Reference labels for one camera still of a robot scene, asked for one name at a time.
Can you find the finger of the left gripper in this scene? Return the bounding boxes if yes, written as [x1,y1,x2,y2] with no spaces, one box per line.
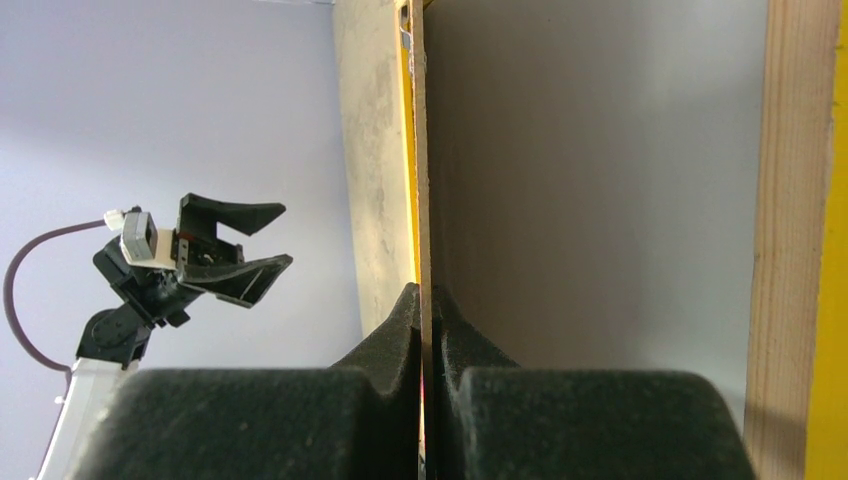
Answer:
[176,193,286,242]
[177,254,293,308]

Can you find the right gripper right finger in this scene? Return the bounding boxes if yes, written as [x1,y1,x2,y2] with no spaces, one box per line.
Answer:
[431,287,755,479]

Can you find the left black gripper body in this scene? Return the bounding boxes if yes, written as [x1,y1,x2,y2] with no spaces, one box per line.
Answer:
[92,227,246,328]

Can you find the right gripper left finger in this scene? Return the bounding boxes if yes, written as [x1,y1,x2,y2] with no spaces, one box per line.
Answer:
[69,283,420,479]

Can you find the yellow wooden picture frame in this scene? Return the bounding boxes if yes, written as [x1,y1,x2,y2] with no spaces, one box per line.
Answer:
[423,1,845,479]

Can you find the brown frame backing board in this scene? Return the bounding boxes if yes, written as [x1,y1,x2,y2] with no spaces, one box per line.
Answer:
[424,1,767,479]

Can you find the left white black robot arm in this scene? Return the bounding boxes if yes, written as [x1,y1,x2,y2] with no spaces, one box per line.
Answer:
[37,193,293,479]

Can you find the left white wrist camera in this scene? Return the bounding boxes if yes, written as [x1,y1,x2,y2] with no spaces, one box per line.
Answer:
[103,206,158,265]

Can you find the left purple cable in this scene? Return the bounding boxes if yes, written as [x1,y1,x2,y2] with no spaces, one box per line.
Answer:
[2,220,111,379]

